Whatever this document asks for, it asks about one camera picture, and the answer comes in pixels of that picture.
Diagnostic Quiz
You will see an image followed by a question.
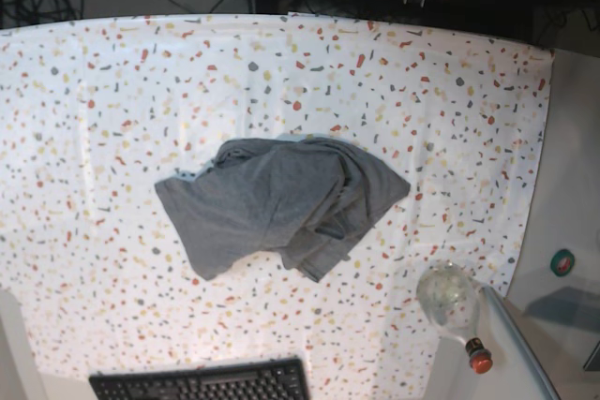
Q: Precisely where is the grey t-shirt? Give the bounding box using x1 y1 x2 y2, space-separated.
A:
155 138 411 282

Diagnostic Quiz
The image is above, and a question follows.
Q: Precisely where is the clear plastic bottle red cap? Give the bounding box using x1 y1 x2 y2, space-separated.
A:
416 262 493 375

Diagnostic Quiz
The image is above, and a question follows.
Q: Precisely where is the black computer keyboard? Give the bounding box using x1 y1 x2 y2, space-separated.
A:
88 358 310 400

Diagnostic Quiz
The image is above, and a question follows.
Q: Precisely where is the green tape roll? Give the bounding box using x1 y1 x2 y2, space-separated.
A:
550 249 576 277

